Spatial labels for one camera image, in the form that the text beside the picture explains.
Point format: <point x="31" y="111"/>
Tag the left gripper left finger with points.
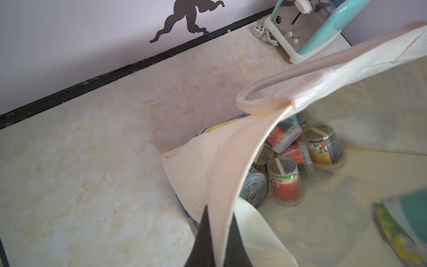
<point x="202" y="252"/>

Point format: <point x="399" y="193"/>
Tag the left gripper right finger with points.
<point x="235" y="254"/>

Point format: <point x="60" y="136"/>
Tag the purple label seed jar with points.
<point x="402" y="223"/>

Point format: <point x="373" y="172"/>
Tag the cream canvas tote bag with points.
<point x="374" y="95"/>

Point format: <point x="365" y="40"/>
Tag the red label seed jar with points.
<point x="286" y="185"/>

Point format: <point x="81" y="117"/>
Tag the orange label seed jar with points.
<point x="324" y="147"/>

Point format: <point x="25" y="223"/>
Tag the silver tin can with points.
<point x="255" y="188"/>

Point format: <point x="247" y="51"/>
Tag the mint green toaster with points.
<point x="304" y="28"/>

